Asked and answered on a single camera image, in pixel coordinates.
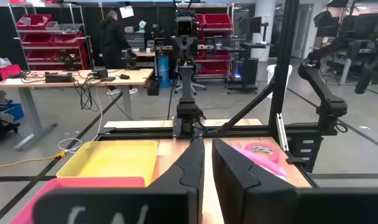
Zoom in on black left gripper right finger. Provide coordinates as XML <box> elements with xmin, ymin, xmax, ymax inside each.
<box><xmin>212</xmin><ymin>138</ymin><xmax>378</xmax><ymax>224</ymax></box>

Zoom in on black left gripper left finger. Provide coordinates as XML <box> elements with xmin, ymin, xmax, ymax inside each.
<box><xmin>32</xmin><ymin>138</ymin><xmax>205</xmax><ymax>224</ymax></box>

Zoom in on pink stapler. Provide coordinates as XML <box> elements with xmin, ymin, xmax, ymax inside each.
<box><xmin>231</xmin><ymin>146</ymin><xmax>288</xmax><ymax>180</ymax></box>

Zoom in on pink tape roll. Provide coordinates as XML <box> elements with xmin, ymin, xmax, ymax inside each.
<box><xmin>244</xmin><ymin>142</ymin><xmax>281</xmax><ymax>165</ymax></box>

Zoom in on blue barrel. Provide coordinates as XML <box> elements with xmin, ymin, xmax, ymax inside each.
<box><xmin>157</xmin><ymin>55</ymin><xmax>171</xmax><ymax>90</ymax></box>

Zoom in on office chair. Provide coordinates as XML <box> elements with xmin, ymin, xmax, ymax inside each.
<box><xmin>174</xmin><ymin>62</ymin><xmax>208</xmax><ymax>96</ymax></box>

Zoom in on wooden workbench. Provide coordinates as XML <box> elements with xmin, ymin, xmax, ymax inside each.
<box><xmin>99</xmin><ymin>50</ymin><xmax>160</xmax><ymax>58</ymax></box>

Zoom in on wooden desk with grey legs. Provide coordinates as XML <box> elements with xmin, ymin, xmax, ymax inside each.
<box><xmin>0</xmin><ymin>68</ymin><xmax>155</xmax><ymax>152</ymax></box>

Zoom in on black equipment cart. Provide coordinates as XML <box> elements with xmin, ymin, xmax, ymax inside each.
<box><xmin>223</xmin><ymin>15</ymin><xmax>273</xmax><ymax>95</ymax></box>

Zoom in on white paper sheet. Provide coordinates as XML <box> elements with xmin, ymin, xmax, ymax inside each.
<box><xmin>119</xmin><ymin>5</ymin><xmax>135</xmax><ymax>19</ymax></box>

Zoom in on person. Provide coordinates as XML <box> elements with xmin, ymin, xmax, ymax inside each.
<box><xmin>98</xmin><ymin>9</ymin><xmax>139</xmax><ymax>96</ymax></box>

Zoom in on yellow plastic tray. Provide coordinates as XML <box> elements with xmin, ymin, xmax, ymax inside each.
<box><xmin>56</xmin><ymin>140</ymin><xmax>159</xmax><ymax>187</ymax></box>

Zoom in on black power supply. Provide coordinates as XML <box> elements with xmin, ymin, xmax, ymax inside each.
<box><xmin>91</xmin><ymin>67</ymin><xmax>109</xmax><ymax>80</ymax></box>

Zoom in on white waste bin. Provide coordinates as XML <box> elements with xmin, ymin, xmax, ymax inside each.
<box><xmin>265</xmin><ymin>64</ymin><xmax>293</xmax><ymax>100</ymax></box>

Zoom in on pink plastic tray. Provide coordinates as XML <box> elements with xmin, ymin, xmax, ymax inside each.
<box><xmin>9</xmin><ymin>176</ymin><xmax>146</xmax><ymax>224</ymax></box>

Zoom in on white door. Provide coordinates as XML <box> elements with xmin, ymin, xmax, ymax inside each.
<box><xmin>290</xmin><ymin>4</ymin><xmax>314</xmax><ymax>60</ymax></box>

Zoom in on black box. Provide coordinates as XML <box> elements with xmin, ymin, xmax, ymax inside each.
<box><xmin>45</xmin><ymin>72</ymin><xmax>75</xmax><ymax>83</ymax></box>

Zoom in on red box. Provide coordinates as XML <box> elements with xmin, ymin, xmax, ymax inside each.
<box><xmin>0</xmin><ymin>64</ymin><xmax>22</xmax><ymax>81</ymax></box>

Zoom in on blue storage bin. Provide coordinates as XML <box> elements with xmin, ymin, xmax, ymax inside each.
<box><xmin>0</xmin><ymin>103</ymin><xmax>25</xmax><ymax>123</ymax></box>

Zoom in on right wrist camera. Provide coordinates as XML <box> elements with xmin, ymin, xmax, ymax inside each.
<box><xmin>175</xmin><ymin>16</ymin><xmax>198</xmax><ymax>37</ymax></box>

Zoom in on wire shelf with red bins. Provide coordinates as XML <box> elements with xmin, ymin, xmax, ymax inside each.
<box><xmin>7</xmin><ymin>2</ymin><xmax>95</xmax><ymax>71</ymax></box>
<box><xmin>175</xmin><ymin>2</ymin><xmax>235</xmax><ymax>78</ymax></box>

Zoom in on black aluminium frame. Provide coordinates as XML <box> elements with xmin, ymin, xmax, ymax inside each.
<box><xmin>95</xmin><ymin>0</ymin><xmax>321</xmax><ymax>189</ymax></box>

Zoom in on black hanging cables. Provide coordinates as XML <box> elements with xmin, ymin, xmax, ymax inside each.
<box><xmin>73</xmin><ymin>73</ymin><xmax>100</xmax><ymax>112</ymax></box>

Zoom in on white cable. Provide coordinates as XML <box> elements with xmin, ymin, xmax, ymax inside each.
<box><xmin>57</xmin><ymin>86</ymin><xmax>103</xmax><ymax>154</ymax></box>

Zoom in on orange extension cable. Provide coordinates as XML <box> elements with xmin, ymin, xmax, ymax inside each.
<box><xmin>0</xmin><ymin>150</ymin><xmax>67</xmax><ymax>169</ymax></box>

